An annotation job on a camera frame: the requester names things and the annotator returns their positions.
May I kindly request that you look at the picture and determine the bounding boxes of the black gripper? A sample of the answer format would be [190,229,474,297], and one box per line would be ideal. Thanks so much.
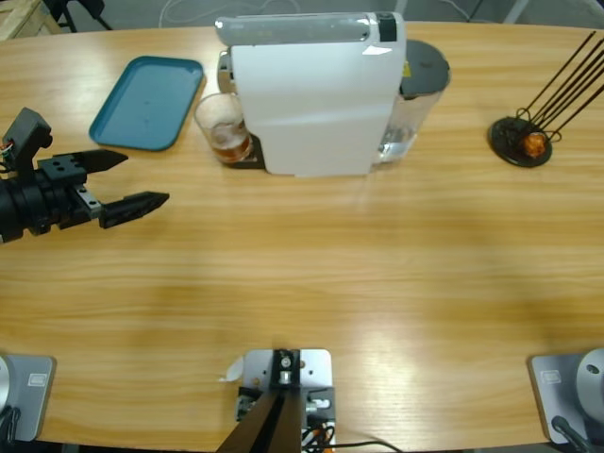
[0,149,171,245]

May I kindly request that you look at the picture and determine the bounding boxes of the clear glass cup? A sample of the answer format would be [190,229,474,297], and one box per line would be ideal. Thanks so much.
[194,92,255,165]

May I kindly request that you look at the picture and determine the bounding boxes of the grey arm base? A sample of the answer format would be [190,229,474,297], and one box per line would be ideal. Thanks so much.
[0,353,58,443]
[527,347,604,445]

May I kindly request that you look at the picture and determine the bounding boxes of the white capsule coffee machine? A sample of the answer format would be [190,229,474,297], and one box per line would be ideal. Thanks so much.
[214,11,408,179]

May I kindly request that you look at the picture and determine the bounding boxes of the orange coffee capsule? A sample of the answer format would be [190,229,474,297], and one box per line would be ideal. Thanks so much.
[523,132,546,157]

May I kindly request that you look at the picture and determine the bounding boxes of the teal plastic tray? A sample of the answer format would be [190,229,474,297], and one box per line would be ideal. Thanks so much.
[88,55,207,153]

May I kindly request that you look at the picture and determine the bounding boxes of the metal drip tray grille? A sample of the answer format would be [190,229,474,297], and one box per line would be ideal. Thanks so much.
[214,134,265,170]

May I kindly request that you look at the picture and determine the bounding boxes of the black chair legs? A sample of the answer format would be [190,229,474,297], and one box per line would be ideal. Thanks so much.
[49,0,114,33]

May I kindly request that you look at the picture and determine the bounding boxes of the wooden crate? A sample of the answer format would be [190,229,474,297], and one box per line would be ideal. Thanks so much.
[0,0,48,42]

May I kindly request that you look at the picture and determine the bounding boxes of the white tape piece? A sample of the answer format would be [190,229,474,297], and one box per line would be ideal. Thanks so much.
[217,356,245,383]

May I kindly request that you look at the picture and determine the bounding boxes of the water tank with black lid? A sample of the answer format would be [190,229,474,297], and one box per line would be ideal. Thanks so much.
[386,40,452,164]

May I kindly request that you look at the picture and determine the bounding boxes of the black capsule holder with rods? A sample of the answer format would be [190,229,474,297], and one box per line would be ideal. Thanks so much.
[488,30,604,169]

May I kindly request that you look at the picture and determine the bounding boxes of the grey metal leg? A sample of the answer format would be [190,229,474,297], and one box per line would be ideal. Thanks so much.
[502,0,529,24]

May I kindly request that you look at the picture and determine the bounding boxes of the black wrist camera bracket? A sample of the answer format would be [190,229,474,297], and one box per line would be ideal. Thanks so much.
[2,107,54,183]

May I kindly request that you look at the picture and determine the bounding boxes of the black base cable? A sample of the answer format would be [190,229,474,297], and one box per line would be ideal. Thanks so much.
[0,405,23,445]
[550,414,591,453]

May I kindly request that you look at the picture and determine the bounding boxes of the white mount block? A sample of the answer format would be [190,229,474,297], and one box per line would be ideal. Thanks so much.
[243,347,337,426]

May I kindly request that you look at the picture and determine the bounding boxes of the dark camera post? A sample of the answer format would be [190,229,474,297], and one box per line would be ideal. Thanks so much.
[216,348,303,453]

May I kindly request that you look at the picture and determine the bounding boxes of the orange wires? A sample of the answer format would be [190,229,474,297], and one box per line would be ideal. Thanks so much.
[301,422,337,447]

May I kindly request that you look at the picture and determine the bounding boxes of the black cable at mount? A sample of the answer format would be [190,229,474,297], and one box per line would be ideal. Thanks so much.
[329,439,402,453]

